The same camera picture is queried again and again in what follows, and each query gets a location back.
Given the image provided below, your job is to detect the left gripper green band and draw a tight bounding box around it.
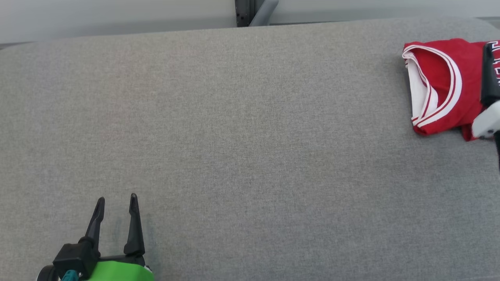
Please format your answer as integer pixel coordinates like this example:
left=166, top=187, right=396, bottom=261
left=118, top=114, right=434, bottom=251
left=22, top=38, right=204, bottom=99
left=79, top=193, right=155, bottom=281

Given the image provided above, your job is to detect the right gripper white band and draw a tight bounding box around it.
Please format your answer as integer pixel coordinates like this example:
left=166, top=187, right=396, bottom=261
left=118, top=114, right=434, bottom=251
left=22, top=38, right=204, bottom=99
left=471, top=41, right=500, bottom=140

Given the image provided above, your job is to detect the red basketball jersey white trim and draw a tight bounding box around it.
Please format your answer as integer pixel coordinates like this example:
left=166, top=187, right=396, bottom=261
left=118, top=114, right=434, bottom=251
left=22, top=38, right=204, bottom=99
left=402, top=37, right=500, bottom=142

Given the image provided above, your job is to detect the grey metal post with bracket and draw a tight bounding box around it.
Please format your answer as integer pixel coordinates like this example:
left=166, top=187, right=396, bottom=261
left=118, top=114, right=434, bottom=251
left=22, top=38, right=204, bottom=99
left=234, top=0, right=280, bottom=28

